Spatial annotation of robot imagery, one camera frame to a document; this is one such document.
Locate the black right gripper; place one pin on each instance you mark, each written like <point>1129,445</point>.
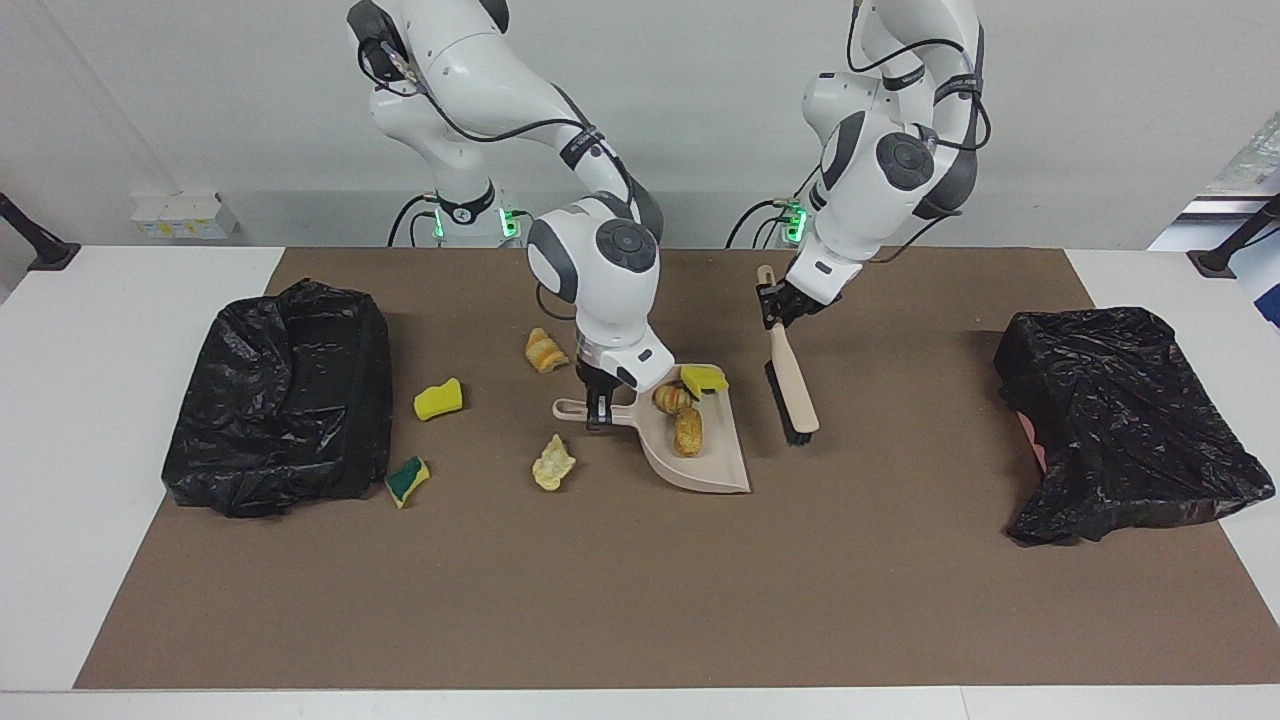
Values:
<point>598,383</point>

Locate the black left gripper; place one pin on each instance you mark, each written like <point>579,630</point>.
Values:
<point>800,302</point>

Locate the pale crumbly bread piece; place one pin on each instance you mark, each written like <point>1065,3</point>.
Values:
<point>552,465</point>

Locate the striped round bread piece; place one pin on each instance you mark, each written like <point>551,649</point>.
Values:
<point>670,399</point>

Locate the beige hand brush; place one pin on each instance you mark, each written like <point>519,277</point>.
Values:
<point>795,390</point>

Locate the striped croissant bread piece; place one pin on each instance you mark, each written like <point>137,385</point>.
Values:
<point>545,352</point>

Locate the brown bread roll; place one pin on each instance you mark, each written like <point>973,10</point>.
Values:
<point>688,432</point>

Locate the large yellow green sponge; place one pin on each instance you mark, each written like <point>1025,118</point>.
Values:
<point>706,380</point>

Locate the beige plastic dustpan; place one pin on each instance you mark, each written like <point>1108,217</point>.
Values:
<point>715,450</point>

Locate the yellow sponge piece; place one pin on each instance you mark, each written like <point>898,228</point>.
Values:
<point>438,401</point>

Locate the small yellow green sponge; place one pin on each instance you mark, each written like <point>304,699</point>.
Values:
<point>406,483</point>

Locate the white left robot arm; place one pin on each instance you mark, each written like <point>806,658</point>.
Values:
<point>860,210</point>

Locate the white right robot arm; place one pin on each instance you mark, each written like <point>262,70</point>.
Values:
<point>600,270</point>

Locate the pink plastic bin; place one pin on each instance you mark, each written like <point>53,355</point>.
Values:
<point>1037,450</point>

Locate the black bag lined bin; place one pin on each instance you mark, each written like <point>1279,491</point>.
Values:
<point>280,400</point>

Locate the black bin bag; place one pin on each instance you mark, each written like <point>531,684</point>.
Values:
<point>1120,420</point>

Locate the brown table mat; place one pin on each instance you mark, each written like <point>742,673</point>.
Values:
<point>600,620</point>

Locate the black clamp stand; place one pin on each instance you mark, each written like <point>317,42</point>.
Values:
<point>1215,262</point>
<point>50,255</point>

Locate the blue plastic object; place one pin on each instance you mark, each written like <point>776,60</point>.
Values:
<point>1268,295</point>

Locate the white wall socket box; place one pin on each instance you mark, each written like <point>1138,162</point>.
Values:
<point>180,218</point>

